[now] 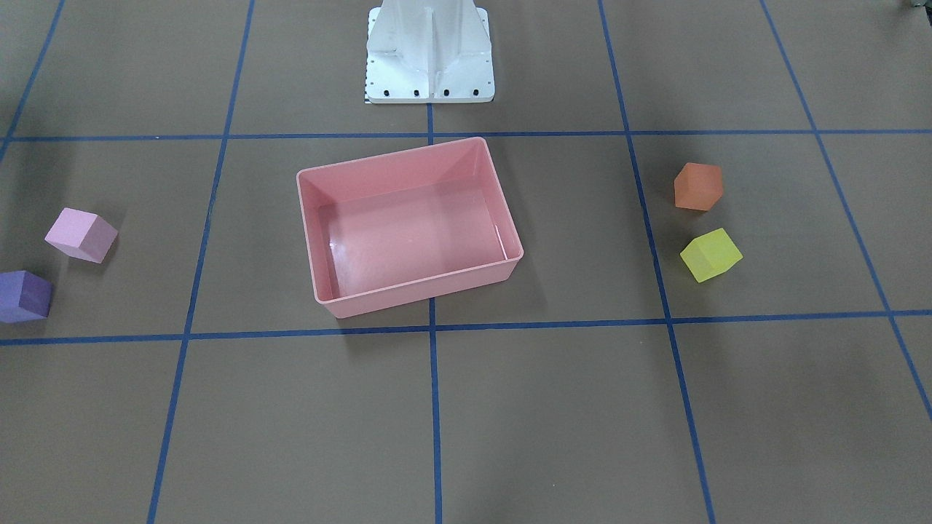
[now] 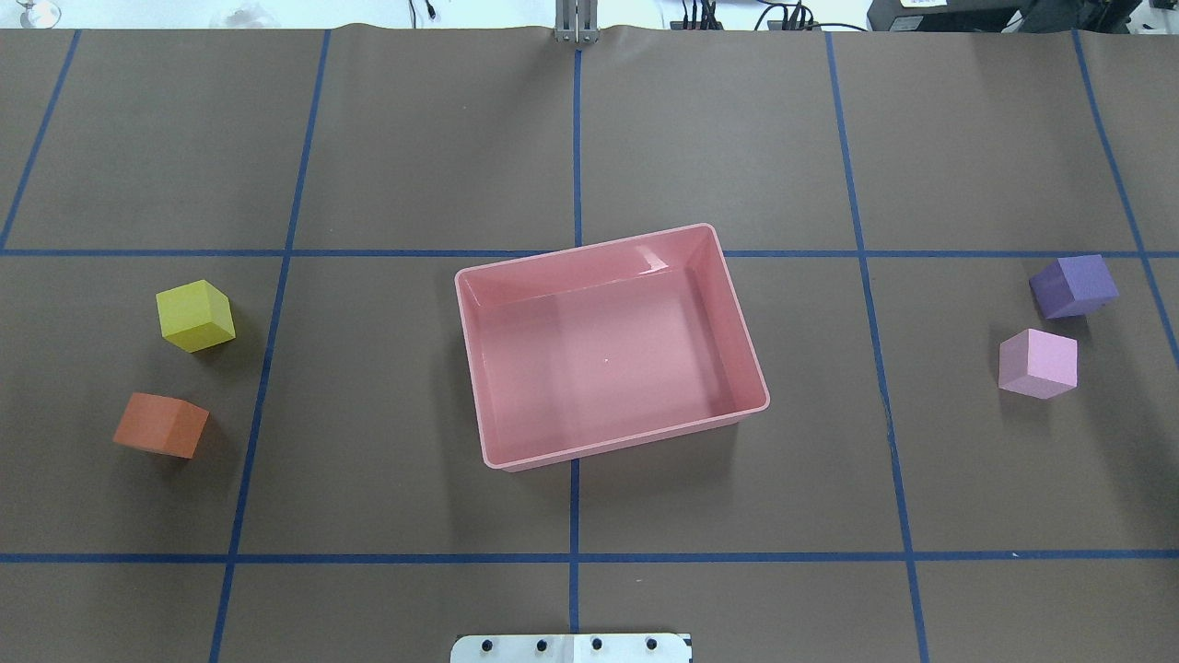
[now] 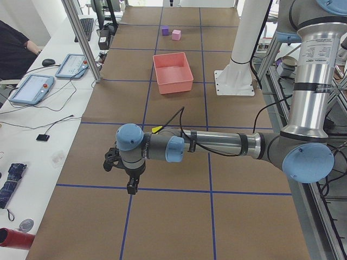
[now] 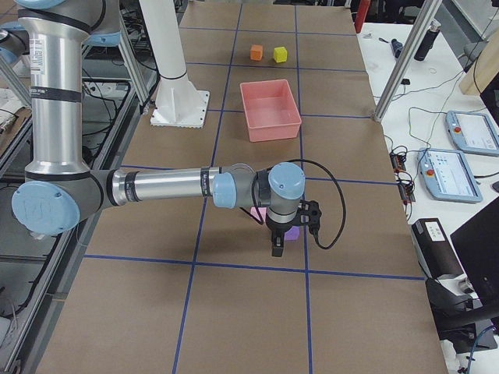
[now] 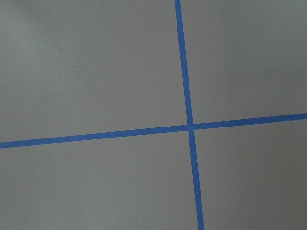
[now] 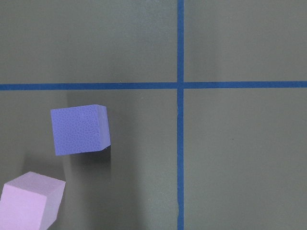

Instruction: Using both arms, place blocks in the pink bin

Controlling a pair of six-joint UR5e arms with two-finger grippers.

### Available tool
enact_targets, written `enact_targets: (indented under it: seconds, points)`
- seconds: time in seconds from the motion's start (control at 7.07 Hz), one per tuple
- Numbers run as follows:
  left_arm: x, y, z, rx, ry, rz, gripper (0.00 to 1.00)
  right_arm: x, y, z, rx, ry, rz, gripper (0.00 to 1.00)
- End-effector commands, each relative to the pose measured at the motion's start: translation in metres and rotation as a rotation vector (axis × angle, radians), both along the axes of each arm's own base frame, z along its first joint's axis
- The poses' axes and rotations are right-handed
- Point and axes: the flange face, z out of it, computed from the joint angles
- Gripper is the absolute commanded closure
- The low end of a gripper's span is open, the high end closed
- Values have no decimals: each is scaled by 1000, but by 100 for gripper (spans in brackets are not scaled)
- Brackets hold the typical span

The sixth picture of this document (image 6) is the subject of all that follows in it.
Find pink foam block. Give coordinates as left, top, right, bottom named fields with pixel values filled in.
left=0, top=172, right=66, bottom=230

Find purple foam block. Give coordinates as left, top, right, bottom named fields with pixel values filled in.
left=50, top=104, right=111, bottom=156

